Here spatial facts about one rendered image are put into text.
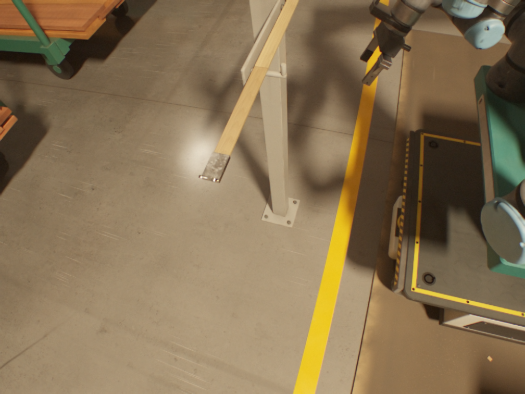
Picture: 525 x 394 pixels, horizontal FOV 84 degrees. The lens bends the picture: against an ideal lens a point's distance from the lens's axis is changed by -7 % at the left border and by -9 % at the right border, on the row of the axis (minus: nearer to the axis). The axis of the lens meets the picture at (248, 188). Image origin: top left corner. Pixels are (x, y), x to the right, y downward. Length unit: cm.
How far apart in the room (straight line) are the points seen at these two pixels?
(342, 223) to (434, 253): 48
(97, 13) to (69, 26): 18
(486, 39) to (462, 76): 142
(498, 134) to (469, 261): 43
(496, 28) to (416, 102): 118
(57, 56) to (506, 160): 226
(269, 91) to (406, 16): 40
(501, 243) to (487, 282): 58
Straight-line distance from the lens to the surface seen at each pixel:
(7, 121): 186
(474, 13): 71
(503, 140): 103
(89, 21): 216
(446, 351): 148
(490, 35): 92
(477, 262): 124
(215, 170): 44
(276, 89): 86
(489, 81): 116
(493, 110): 110
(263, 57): 59
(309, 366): 136
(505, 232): 64
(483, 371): 153
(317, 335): 137
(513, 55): 111
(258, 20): 76
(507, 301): 124
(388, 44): 96
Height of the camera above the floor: 136
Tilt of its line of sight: 59 degrees down
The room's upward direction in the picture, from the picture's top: 13 degrees counter-clockwise
